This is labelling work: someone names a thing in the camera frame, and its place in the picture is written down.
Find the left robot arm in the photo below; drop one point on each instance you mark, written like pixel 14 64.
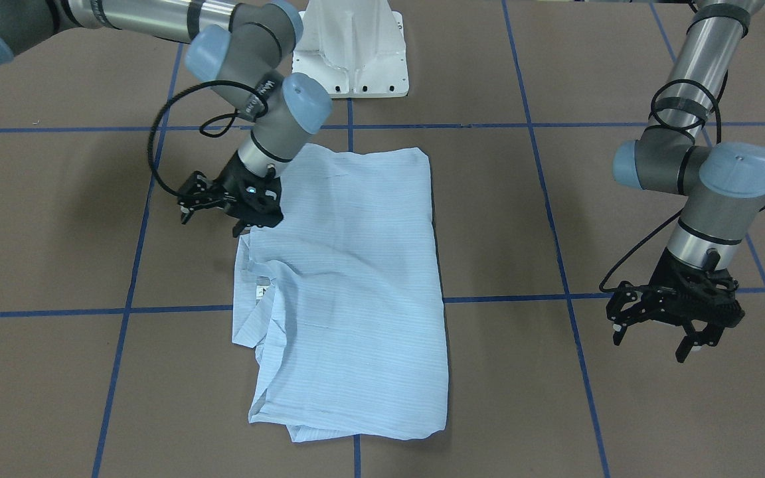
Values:
pixel 682 152

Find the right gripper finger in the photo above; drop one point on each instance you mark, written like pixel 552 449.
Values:
pixel 198 192
pixel 241 228

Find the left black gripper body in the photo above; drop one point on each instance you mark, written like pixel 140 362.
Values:
pixel 661 278

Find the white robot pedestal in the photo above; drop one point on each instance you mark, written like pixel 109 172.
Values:
pixel 354 49

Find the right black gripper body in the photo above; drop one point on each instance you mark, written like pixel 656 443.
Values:
pixel 228 185

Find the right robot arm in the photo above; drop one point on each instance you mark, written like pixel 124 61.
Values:
pixel 233 49

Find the light blue button shirt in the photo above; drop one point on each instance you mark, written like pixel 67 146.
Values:
pixel 342 302

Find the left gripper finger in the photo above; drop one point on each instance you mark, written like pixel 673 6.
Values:
pixel 633 304
pixel 694 339

